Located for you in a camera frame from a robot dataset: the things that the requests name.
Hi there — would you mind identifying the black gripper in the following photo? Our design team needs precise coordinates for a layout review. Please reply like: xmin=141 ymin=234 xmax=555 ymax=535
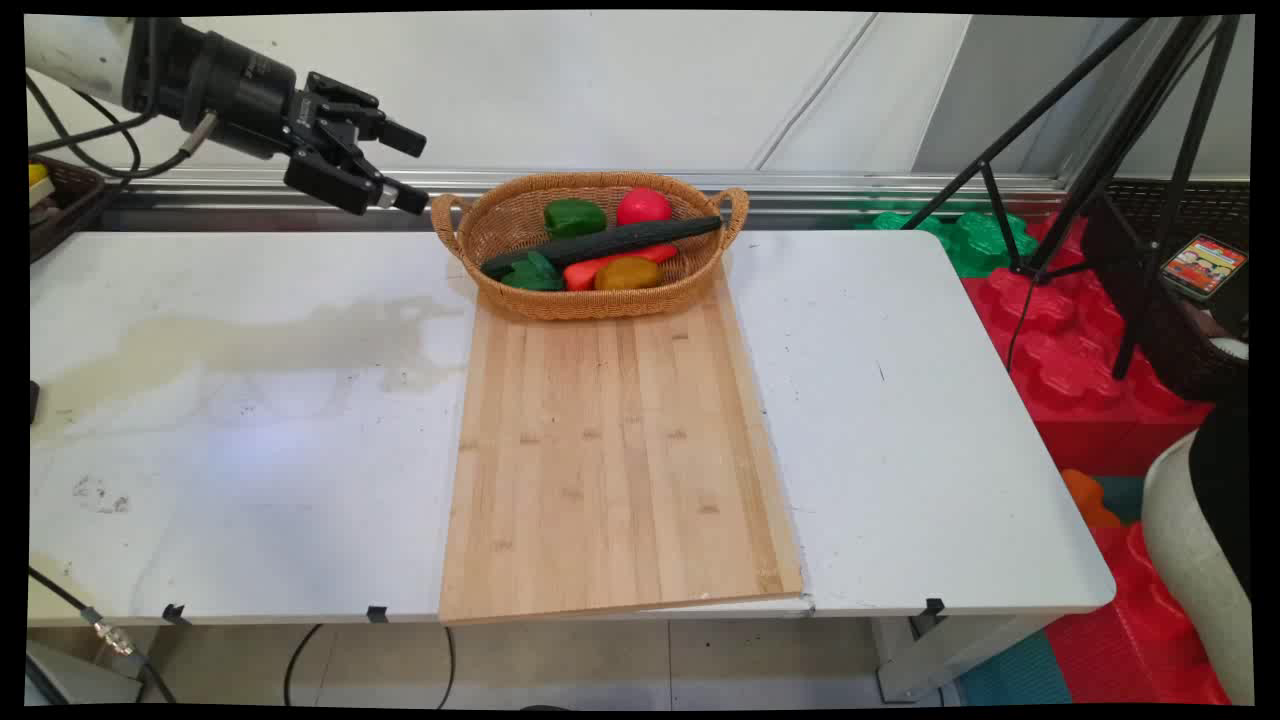
xmin=125 ymin=18 xmax=432 ymax=218

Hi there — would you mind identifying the dark green toy cucumber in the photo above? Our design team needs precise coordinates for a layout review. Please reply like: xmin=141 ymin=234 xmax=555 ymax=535
xmin=480 ymin=216 xmax=723 ymax=281

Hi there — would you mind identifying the green leafy toy vegetable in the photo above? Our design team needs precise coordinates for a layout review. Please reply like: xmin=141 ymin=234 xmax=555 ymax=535
xmin=500 ymin=250 xmax=566 ymax=292

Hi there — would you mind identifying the green toy bell pepper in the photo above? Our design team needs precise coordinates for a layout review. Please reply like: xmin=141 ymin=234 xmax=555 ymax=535
xmin=544 ymin=198 xmax=608 ymax=240

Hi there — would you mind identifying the orange toy carrot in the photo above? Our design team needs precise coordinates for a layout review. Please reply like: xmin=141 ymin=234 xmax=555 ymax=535
xmin=563 ymin=243 xmax=680 ymax=292

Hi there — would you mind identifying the red toy tomato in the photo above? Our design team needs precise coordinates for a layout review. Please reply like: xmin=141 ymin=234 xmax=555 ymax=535
xmin=616 ymin=187 xmax=673 ymax=227

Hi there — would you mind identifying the brown toy potato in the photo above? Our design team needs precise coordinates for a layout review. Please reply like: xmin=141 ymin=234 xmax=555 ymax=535
xmin=594 ymin=256 xmax=662 ymax=292

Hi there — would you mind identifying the brown wicker basket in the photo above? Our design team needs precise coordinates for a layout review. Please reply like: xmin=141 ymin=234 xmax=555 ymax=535
xmin=28 ymin=155 xmax=107 ymax=264

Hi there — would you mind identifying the bamboo cutting board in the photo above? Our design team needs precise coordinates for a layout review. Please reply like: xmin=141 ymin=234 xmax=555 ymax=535
xmin=438 ymin=265 xmax=804 ymax=624

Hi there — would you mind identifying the green foam block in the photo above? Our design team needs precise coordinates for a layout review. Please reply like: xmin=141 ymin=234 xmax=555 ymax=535
xmin=858 ymin=208 xmax=1041 ymax=279

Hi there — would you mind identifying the large red foam block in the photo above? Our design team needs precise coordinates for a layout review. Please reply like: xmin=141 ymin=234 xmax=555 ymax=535
xmin=960 ymin=212 xmax=1216 ymax=477

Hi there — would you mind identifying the white table leg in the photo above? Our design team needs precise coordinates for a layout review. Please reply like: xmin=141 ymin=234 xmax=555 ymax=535
xmin=870 ymin=612 xmax=1053 ymax=703

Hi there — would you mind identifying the orange foam piece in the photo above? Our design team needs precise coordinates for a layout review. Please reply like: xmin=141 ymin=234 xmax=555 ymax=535
xmin=1060 ymin=468 xmax=1126 ymax=529

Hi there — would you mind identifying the teal floor mat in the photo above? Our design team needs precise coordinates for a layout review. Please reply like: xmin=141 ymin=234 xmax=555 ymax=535
xmin=955 ymin=630 xmax=1073 ymax=706

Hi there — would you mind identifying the black wicker basket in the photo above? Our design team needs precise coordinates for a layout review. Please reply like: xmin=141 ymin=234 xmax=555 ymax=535
xmin=1080 ymin=180 xmax=1251 ymax=403

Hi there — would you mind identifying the smartphone with colourful screen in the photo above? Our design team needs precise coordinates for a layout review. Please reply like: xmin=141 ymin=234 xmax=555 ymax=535
xmin=1160 ymin=234 xmax=1249 ymax=302

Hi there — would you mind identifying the flat red foam block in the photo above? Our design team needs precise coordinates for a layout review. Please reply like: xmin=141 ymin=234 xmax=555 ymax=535
xmin=1045 ymin=520 xmax=1231 ymax=706

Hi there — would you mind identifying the white chair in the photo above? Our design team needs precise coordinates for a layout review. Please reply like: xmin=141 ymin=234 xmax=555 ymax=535
xmin=1142 ymin=430 xmax=1254 ymax=706

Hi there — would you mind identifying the person in black clothing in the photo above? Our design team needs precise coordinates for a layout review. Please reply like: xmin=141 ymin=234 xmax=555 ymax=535
xmin=1190 ymin=398 xmax=1253 ymax=601

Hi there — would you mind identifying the black cable with silver plug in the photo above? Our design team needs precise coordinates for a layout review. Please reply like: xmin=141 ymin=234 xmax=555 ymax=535
xmin=60 ymin=112 xmax=219 ymax=182

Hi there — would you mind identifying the woven wicker basket with handles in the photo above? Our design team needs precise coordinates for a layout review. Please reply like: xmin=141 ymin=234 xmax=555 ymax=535
xmin=430 ymin=172 xmax=750 ymax=322

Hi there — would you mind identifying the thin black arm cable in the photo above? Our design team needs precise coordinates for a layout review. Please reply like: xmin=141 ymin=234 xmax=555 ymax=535
xmin=28 ymin=76 xmax=156 ymax=171

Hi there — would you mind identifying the aluminium wall rail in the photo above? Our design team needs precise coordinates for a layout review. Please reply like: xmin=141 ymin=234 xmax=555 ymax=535
xmin=100 ymin=167 xmax=1069 ymax=233

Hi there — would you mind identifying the black cable under table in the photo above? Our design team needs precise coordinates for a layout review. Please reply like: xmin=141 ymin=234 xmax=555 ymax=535
xmin=284 ymin=624 xmax=457 ymax=710

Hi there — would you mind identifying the black cable with metal connector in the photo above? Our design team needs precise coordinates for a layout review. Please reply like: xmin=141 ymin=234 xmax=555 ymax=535
xmin=28 ymin=567 xmax=177 ymax=704

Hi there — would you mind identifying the black camera tripod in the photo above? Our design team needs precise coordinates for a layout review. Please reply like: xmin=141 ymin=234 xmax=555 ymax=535
xmin=900 ymin=15 xmax=1241 ymax=381

